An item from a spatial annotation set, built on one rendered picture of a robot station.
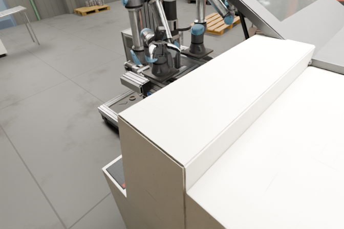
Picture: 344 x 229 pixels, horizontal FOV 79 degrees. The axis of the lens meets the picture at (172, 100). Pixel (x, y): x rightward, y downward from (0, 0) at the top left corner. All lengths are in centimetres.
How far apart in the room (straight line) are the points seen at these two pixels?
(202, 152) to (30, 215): 216
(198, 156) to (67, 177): 219
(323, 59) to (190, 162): 70
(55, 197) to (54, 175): 26
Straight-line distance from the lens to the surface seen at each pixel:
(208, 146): 43
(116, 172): 112
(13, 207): 261
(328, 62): 95
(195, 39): 195
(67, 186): 246
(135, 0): 145
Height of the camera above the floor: 187
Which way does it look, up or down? 37 degrees down
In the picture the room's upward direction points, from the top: 4 degrees counter-clockwise
